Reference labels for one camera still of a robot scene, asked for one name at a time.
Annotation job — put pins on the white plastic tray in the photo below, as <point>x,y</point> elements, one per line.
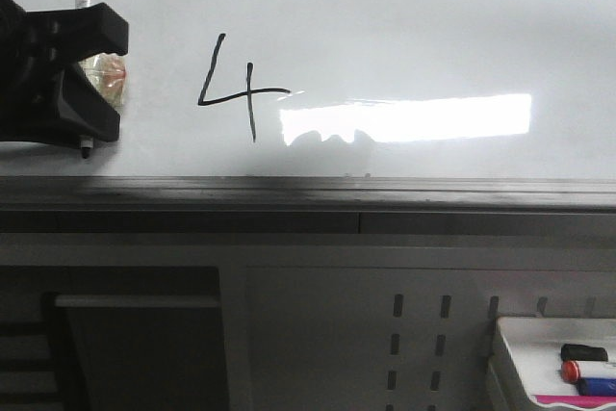
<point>526,359</point>

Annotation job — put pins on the grey metal pegboard panel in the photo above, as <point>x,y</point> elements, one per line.
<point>359,322</point>

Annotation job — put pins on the blue marker in tray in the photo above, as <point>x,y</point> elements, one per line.
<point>597,387</point>

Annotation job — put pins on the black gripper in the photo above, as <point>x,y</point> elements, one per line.
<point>46,98</point>

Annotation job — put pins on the pink object in tray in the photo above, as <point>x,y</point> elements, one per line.
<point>584,402</point>

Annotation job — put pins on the red capped marker in tray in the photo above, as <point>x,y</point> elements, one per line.
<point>573,371</point>

